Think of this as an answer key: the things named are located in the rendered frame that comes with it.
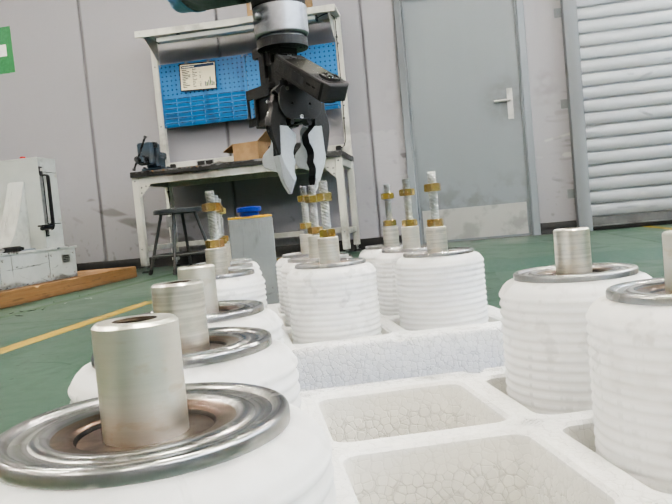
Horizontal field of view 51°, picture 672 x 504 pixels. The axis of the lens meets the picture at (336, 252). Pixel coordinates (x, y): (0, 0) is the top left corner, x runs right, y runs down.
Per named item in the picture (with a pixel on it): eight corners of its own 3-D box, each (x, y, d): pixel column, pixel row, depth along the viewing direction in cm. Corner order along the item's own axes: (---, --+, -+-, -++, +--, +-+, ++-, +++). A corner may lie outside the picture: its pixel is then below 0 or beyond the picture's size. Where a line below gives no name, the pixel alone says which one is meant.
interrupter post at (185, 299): (152, 367, 29) (144, 287, 29) (159, 356, 31) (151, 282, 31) (211, 360, 29) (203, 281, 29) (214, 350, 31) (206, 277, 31)
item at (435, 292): (472, 401, 83) (459, 248, 82) (513, 422, 73) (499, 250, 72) (396, 414, 80) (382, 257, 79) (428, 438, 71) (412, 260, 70)
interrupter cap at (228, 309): (125, 338, 38) (124, 325, 38) (145, 319, 45) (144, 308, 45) (266, 322, 39) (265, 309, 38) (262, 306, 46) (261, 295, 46)
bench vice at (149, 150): (152, 174, 542) (148, 142, 541) (173, 171, 540) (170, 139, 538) (128, 171, 502) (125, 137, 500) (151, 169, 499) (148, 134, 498)
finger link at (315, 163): (309, 191, 104) (296, 129, 103) (334, 187, 99) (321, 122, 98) (292, 195, 102) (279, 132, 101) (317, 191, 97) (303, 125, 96)
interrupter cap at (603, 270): (543, 291, 41) (542, 279, 41) (496, 281, 48) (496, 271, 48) (664, 278, 42) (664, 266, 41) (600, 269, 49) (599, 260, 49)
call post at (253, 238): (246, 415, 111) (226, 220, 110) (246, 404, 118) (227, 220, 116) (291, 409, 112) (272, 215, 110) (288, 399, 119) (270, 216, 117)
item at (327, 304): (329, 454, 69) (312, 271, 68) (286, 433, 77) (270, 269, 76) (408, 431, 74) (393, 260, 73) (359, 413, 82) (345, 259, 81)
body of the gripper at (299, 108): (291, 133, 104) (283, 51, 104) (327, 123, 98) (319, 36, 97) (247, 132, 99) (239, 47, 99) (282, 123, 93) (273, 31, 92)
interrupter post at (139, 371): (91, 465, 17) (76, 331, 17) (109, 436, 19) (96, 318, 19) (191, 452, 17) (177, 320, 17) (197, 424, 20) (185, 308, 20)
